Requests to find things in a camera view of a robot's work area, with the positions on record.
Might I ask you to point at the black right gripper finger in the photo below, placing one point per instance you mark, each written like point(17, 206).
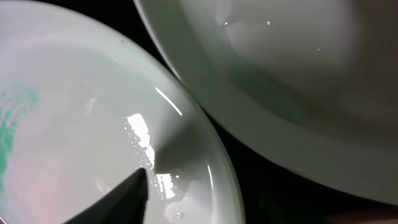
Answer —
point(125, 204)

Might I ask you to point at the white plate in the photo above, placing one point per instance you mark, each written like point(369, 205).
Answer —
point(87, 113)
point(310, 85)

